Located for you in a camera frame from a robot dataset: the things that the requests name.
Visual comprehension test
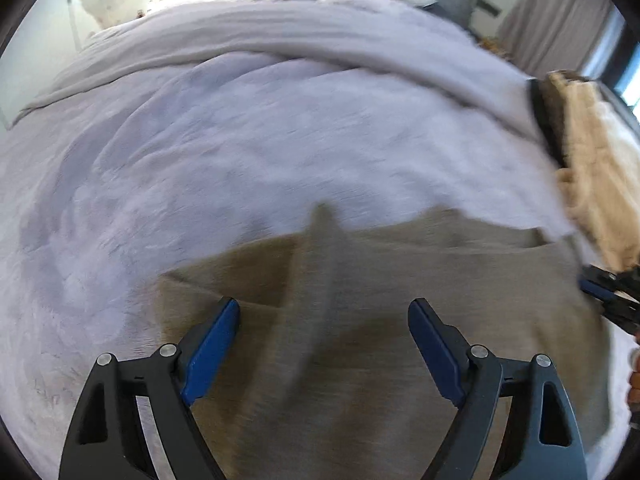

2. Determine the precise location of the grey curtain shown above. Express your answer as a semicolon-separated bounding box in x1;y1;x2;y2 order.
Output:
497;0;618;81

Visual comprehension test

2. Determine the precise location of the cream striped fleece garment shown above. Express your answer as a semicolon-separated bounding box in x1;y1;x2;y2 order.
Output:
542;70;640;273

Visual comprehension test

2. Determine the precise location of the grey-brown knit sweater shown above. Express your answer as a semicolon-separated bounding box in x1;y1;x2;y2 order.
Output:
160;202;621;480

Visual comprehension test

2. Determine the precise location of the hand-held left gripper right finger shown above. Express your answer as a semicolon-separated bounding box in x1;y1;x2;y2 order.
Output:
407;297;586;480

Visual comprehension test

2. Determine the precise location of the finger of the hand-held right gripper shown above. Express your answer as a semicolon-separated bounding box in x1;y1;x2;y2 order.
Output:
586;265;640;292
579;279;640;334

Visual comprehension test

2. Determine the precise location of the person's right hand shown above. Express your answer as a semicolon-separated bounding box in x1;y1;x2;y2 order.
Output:
627;344;640;397

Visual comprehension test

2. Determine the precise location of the lavender plush blanket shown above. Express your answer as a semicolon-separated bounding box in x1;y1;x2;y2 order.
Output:
0;52;640;480

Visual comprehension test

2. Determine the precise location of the black item under striped garment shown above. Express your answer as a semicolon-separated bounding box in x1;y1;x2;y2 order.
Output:
527;77;571;168

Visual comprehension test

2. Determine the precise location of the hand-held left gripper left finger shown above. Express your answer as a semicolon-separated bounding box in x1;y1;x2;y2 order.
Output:
59;296;241;480

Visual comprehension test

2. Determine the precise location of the grey duvet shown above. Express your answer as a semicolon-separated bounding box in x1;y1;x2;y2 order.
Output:
10;0;551;161

